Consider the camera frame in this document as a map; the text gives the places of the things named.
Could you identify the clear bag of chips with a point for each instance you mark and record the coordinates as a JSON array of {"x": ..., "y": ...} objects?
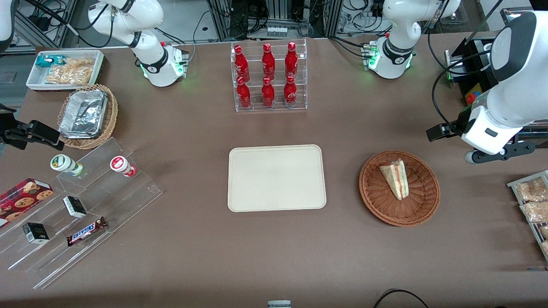
[{"x": 70, "y": 73}]

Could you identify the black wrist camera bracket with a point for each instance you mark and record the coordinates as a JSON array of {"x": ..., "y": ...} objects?
[
  {"x": 15, "y": 137},
  {"x": 509, "y": 153}
]

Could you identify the red cookie box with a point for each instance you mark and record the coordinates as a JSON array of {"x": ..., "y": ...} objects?
[{"x": 21, "y": 201}]

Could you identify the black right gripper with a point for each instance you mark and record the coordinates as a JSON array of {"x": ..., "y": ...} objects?
[{"x": 12, "y": 134}]

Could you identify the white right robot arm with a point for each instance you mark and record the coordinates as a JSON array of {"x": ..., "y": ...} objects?
[{"x": 150, "y": 64}]

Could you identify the triangular sandwich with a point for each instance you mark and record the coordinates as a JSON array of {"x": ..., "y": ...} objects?
[{"x": 396, "y": 179}]

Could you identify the Snickers chocolate bar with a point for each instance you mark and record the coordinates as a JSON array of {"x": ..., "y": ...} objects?
[{"x": 85, "y": 232}]

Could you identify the beige rectangular serving tray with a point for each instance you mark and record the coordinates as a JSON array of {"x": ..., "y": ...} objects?
[{"x": 276, "y": 179}]

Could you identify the green snack packet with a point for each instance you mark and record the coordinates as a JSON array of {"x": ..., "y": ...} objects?
[{"x": 45, "y": 60}]

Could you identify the red cola bottle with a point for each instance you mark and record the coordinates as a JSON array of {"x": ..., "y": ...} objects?
[
  {"x": 290, "y": 92},
  {"x": 268, "y": 60},
  {"x": 291, "y": 57},
  {"x": 268, "y": 94},
  {"x": 240, "y": 62},
  {"x": 244, "y": 96}
]

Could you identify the grey device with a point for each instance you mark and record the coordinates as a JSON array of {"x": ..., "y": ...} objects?
[{"x": 279, "y": 304}]

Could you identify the clear acrylic bottle rack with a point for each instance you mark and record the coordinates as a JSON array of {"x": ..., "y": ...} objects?
[{"x": 257, "y": 109}]

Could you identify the clear bag of pastry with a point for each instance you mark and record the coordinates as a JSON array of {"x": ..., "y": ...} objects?
[
  {"x": 544, "y": 232},
  {"x": 535, "y": 211},
  {"x": 533, "y": 190}
]

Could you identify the white rectangular snack bin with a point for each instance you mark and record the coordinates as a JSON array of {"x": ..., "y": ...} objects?
[{"x": 34, "y": 81}]

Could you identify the small black box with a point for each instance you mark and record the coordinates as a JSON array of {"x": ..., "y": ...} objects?
[
  {"x": 36, "y": 233},
  {"x": 75, "y": 207}
]

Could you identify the red lid yogurt cup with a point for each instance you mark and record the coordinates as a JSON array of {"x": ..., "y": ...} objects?
[{"x": 120, "y": 164}]

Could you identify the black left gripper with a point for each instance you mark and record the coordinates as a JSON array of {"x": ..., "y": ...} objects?
[{"x": 454, "y": 127}]

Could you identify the black hot food warmer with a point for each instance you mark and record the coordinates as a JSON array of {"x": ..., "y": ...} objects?
[{"x": 475, "y": 75}]

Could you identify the green lid yogurt cup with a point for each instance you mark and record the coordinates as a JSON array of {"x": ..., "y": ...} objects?
[{"x": 62, "y": 163}]

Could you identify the round brown wicker basket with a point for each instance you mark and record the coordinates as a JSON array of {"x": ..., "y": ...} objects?
[{"x": 376, "y": 201}]

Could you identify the black right wrist camera bracket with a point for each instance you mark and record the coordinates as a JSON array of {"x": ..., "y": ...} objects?
[{"x": 15, "y": 137}]

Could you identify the oval light wicker basket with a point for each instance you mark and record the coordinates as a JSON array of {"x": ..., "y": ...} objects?
[{"x": 112, "y": 111}]

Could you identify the black left wrist camera bracket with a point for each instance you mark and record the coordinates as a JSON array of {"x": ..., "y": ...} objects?
[{"x": 509, "y": 153}]

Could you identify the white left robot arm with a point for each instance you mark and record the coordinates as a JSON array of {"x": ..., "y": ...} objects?
[{"x": 513, "y": 94}]

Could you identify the stack of foil trays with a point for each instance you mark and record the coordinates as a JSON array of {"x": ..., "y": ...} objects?
[{"x": 83, "y": 113}]

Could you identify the white power strip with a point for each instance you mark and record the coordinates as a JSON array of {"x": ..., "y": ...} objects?
[{"x": 276, "y": 31}]

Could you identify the clear acrylic stepped shelf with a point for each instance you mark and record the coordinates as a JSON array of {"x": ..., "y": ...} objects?
[
  {"x": 128, "y": 201},
  {"x": 55, "y": 261}
]

